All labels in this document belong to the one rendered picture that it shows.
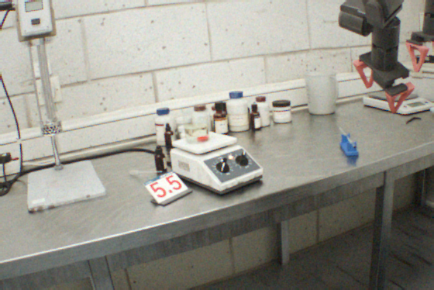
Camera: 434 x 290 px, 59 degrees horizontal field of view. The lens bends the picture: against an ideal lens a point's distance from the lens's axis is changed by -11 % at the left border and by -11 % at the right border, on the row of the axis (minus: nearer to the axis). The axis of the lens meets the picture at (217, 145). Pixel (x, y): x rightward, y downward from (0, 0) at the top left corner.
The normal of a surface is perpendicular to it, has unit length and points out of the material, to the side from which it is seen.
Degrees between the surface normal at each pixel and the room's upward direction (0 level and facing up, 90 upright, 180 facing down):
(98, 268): 90
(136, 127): 90
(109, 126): 90
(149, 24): 90
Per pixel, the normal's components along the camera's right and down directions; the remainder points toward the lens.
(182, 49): 0.41, 0.22
